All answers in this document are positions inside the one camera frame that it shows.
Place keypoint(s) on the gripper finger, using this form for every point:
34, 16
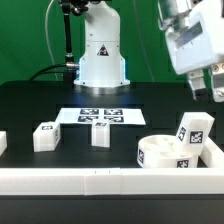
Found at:
217, 82
197, 84

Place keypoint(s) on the white marker sheet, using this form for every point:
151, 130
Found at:
113, 115

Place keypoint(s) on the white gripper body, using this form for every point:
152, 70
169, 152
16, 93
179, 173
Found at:
194, 32

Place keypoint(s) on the white U-shaped obstacle wall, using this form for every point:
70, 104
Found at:
118, 181

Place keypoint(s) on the white round stool seat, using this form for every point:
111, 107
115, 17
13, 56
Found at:
156, 151

